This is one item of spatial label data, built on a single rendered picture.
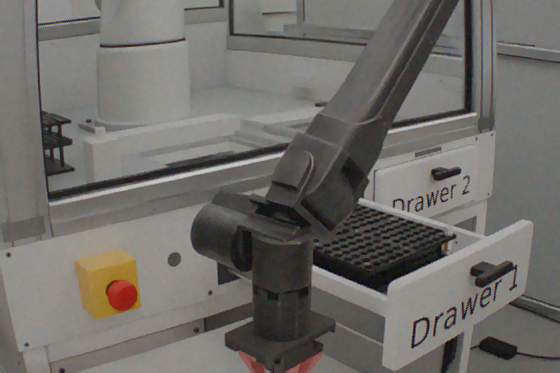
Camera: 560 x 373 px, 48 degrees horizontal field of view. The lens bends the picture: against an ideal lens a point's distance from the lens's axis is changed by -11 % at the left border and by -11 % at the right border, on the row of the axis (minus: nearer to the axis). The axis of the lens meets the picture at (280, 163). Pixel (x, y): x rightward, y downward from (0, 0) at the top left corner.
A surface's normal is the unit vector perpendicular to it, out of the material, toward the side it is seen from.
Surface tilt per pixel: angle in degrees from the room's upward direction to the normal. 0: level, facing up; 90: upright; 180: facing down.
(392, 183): 90
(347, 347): 90
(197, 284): 90
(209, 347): 0
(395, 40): 49
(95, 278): 90
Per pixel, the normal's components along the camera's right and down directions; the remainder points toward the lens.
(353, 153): 0.70, 0.28
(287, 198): -0.49, -0.48
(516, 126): -0.77, 0.17
